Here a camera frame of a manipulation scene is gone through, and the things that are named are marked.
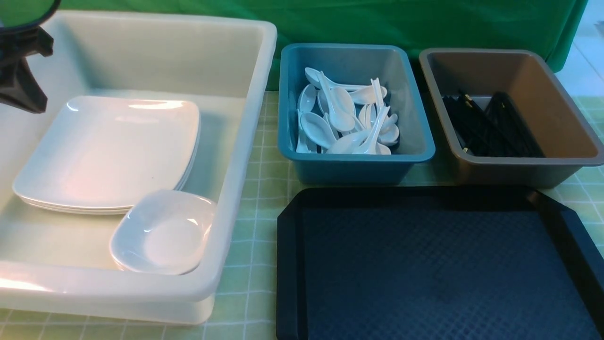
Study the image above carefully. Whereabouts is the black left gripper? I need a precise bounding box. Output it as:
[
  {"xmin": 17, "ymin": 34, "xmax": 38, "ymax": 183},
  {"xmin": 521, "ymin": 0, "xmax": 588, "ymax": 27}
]
[{"xmin": 0, "ymin": 26, "xmax": 54, "ymax": 114}]

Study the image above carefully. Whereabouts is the large white square plate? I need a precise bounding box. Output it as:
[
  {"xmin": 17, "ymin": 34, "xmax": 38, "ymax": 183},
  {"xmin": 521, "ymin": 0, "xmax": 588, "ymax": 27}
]
[{"xmin": 12, "ymin": 95, "xmax": 201, "ymax": 215}]

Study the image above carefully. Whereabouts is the white bowl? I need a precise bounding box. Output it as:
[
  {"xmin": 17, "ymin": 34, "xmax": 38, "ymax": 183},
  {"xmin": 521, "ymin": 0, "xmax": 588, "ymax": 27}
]
[{"xmin": 109, "ymin": 189, "xmax": 217, "ymax": 275}]

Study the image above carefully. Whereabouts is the white ceramic soup spoon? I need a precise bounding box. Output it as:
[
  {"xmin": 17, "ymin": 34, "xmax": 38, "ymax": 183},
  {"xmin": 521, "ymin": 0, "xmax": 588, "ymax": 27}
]
[{"xmin": 319, "ymin": 71, "xmax": 355, "ymax": 133}]

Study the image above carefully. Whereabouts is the bottom white plate in tub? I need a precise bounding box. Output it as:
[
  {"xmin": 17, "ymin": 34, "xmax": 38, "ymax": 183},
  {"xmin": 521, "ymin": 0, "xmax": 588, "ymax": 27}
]
[{"xmin": 21, "ymin": 142, "xmax": 199, "ymax": 215}]

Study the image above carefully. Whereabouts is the large white plastic tub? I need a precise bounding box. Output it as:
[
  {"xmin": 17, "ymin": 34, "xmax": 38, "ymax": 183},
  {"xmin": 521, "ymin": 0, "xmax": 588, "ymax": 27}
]
[{"xmin": 1, "ymin": 10, "xmax": 277, "ymax": 324}]

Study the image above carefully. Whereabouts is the white spoon top of pile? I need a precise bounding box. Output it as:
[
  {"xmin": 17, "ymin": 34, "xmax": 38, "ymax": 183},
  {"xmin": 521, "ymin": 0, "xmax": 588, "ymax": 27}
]
[{"xmin": 304, "ymin": 67, "xmax": 366, "ymax": 91}]

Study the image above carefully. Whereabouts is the white spoon of pile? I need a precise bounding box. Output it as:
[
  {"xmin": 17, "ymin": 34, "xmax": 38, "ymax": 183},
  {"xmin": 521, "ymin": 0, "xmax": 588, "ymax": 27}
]
[
  {"xmin": 353, "ymin": 106, "xmax": 391, "ymax": 154},
  {"xmin": 304, "ymin": 67, "xmax": 366, "ymax": 91},
  {"xmin": 300, "ymin": 112, "xmax": 336, "ymax": 150}
]

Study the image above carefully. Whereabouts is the white spoon left of pile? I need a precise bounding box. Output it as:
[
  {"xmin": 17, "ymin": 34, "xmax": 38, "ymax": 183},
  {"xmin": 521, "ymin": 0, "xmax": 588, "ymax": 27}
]
[{"xmin": 300, "ymin": 112, "xmax": 336, "ymax": 150}]

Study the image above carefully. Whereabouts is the green checkered tablecloth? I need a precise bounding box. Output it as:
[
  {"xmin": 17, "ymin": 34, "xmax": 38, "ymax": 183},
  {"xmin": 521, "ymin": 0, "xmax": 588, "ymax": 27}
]
[{"xmin": 1, "ymin": 92, "xmax": 604, "ymax": 340}]

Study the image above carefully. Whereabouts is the teal plastic bin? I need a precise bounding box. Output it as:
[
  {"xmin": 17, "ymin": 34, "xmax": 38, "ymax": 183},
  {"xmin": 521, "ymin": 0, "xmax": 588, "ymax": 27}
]
[{"xmin": 277, "ymin": 43, "xmax": 435, "ymax": 185}]

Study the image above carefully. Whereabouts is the white spoon front of pile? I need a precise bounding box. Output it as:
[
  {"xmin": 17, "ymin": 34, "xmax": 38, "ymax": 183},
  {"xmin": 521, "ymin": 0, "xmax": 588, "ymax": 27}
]
[{"xmin": 353, "ymin": 106, "xmax": 391, "ymax": 154}]

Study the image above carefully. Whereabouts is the black serving tray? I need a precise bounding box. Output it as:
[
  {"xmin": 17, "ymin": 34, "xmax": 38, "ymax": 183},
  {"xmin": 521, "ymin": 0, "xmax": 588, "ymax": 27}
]
[{"xmin": 276, "ymin": 187, "xmax": 604, "ymax": 340}]

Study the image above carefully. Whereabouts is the pile of black chopsticks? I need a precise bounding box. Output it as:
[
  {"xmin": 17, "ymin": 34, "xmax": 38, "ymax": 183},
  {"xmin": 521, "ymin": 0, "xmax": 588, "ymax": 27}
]
[{"xmin": 442, "ymin": 91, "xmax": 545, "ymax": 158}]

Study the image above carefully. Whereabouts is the brown plastic bin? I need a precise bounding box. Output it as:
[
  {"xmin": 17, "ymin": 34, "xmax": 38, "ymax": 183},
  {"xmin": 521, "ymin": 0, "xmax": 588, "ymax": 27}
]
[{"xmin": 419, "ymin": 48, "xmax": 604, "ymax": 188}]

